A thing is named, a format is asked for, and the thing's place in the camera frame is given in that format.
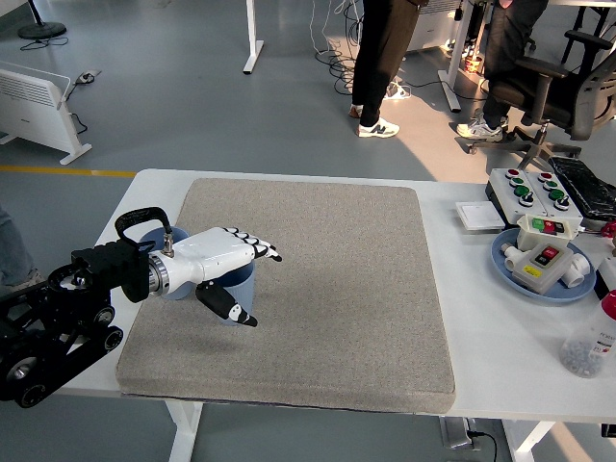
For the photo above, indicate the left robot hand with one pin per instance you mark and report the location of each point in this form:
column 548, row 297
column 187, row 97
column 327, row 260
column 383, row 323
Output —
column 212, row 250

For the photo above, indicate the blue ribbed cup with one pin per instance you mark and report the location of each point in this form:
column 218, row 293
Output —
column 243, row 286
column 180, row 292

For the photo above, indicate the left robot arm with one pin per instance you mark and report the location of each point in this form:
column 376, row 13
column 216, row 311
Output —
column 106, row 264

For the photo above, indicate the white push-button control box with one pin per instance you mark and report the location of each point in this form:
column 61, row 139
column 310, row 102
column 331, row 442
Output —
column 568, row 190
column 505, row 192

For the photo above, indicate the grey-brown mat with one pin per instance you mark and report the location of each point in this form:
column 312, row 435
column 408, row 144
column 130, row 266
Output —
column 313, row 289

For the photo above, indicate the white table leg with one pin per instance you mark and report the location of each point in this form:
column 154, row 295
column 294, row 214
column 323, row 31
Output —
column 529, row 445
column 185, row 433

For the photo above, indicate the person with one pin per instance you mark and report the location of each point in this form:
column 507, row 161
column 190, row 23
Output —
column 505, row 48
column 380, row 58
column 9, row 245

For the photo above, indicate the white desk leg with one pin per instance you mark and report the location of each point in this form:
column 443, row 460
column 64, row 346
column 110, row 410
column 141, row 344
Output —
column 253, row 43
column 454, row 62

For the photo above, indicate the grey floor socket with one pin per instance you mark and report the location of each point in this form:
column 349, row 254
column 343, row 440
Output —
column 88, row 76

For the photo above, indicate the white panel heater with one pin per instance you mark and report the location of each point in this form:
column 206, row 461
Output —
column 33, row 110
column 430, row 24

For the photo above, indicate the white floor power strip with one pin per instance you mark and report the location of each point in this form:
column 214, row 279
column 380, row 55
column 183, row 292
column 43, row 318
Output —
column 398, row 90

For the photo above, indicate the black fan stand base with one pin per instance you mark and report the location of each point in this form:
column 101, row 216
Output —
column 42, row 30

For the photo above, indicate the blue plate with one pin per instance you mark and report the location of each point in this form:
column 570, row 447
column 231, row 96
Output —
column 505, row 279

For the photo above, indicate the white pipe fitting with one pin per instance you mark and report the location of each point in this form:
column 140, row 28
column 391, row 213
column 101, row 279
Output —
column 511, row 257
column 577, row 269

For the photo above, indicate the black office chair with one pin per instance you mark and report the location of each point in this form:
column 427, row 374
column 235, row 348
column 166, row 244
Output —
column 553, row 101

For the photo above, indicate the black wrapped keyboard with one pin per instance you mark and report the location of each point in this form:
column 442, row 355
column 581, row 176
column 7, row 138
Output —
column 584, row 185

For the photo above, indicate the clear bottle with red cap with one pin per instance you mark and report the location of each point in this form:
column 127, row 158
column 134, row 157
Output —
column 584, row 353

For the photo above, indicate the red small object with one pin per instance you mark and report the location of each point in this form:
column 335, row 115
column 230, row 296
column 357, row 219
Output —
column 610, row 232

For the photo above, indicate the white wall switch plate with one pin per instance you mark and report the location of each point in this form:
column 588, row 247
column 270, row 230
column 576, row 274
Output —
column 479, row 215

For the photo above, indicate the white green-red button switch box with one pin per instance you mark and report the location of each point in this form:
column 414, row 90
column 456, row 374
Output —
column 529, row 236

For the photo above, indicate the grey red rocker switch box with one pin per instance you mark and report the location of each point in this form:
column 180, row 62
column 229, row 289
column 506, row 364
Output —
column 539, row 276

